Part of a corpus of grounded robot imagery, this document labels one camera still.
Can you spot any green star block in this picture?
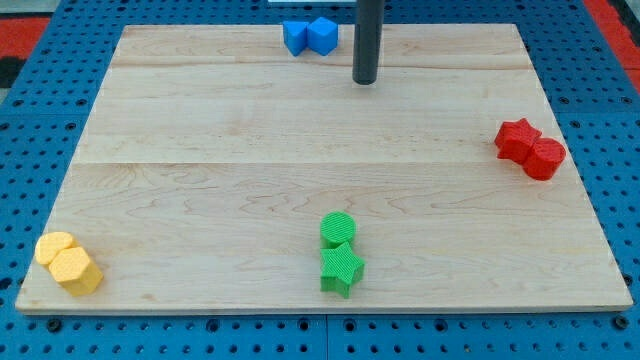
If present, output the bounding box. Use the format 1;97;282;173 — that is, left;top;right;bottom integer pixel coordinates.
320;243;365;299

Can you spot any red star block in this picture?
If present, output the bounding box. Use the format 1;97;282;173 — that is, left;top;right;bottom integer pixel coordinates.
494;118;542;165

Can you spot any green cylinder block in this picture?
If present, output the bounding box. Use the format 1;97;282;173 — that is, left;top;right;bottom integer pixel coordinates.
320;212;357;248

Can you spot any light wooden board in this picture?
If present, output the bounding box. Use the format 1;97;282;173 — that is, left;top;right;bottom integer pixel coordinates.
15;24;633;315

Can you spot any blue cube block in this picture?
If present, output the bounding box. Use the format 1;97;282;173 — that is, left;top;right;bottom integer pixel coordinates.
307;17;339;56

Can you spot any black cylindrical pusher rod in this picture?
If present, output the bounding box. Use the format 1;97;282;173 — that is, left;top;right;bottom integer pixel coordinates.
352;0;384;85

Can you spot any red cylinder block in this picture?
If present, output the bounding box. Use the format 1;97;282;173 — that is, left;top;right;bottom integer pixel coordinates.
522;138;566;181

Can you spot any yellow hexagon block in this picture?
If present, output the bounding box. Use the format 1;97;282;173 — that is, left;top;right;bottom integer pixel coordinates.
49;247;104;296

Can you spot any yellow heart block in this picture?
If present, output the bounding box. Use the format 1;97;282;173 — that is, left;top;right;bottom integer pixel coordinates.
34;232;79;268

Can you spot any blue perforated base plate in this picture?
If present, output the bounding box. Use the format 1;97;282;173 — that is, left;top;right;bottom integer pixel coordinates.
1;0;639;359

